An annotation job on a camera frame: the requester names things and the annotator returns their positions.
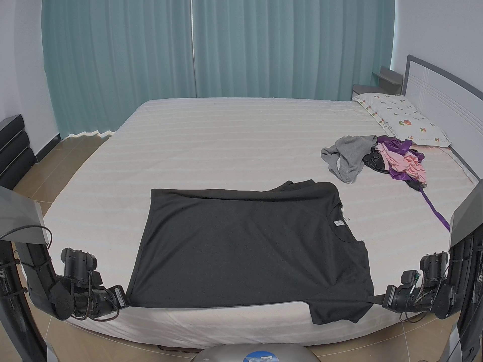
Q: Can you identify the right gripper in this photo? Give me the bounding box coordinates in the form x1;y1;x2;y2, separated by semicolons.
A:
381;284;420;314

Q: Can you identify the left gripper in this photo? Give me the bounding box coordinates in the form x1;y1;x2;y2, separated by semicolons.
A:
94;285;131;318

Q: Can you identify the black T-shirt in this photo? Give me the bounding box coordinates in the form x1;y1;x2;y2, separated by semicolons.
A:
126;179;375;324

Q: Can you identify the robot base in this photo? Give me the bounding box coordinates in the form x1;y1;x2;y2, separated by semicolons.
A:
190;345;314;362

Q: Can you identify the pile of clothes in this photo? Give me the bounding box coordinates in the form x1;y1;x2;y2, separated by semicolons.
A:
362;135;451;231

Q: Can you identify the bed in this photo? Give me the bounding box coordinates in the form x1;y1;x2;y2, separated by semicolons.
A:
36;54;483;350

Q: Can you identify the grey garment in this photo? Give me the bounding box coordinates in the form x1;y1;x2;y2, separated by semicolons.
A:
321;135;378;184

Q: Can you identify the white printed pillow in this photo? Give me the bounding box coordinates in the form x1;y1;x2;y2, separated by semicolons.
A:
353;92;452;148

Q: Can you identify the black chest of drawers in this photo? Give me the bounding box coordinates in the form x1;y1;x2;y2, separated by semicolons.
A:
0;114;37;189

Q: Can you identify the grey bedside table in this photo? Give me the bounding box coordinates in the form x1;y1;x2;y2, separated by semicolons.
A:
352;66;404;99

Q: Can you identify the blue-green curtain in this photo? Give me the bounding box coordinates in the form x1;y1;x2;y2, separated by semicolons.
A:
191;0;395;101
42;0;195;139

